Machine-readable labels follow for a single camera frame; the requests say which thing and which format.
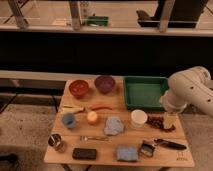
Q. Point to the black handled knife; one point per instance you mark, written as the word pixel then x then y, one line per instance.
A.
pixel 170 144

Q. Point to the metal can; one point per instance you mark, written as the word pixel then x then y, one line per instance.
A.
pixel 55 141

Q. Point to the yellow apple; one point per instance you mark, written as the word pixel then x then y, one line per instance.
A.
pixel 92 117

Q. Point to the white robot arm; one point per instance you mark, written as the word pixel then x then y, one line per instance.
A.
pixel 187 87

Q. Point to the purple bowl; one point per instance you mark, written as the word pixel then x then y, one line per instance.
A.
pixel 104 83

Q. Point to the blue sponge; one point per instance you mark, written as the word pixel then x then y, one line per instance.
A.
pixel 127 154

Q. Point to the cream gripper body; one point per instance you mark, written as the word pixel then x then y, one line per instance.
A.
pixel 169 121

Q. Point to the silver fork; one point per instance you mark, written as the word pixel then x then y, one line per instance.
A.
pixel 86 138

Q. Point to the blue cup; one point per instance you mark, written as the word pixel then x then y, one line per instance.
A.
pixel 69 120

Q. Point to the light blue crumpled cloth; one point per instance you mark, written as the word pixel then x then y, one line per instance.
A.
pixel 113 126

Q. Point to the green plastic tray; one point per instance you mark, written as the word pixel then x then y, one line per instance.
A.
pixel 144 92

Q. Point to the green object on shelf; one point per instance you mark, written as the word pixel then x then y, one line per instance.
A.
pixel 97 20

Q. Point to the red bowl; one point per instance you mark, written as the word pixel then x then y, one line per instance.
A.
pixel 79 88

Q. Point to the dark red grapes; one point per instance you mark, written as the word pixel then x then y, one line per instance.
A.
pixel 157 123

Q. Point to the black rectangular block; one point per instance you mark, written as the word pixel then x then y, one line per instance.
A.
pixel 83 153

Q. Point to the white cup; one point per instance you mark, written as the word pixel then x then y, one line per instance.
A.
pixel 138 118

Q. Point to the wooden table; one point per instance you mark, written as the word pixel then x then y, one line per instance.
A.
pixel 131 137

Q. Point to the dark machine on shelf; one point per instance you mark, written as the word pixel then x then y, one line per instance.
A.
pixel 185 14

